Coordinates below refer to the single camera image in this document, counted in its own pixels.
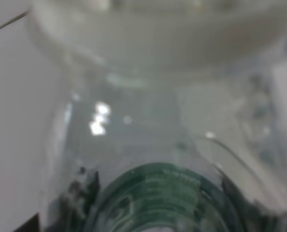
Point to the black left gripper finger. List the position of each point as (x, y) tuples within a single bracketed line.
[(32, 225)]

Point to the clear plastic water bottle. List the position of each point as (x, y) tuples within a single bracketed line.
[(172, 121)]

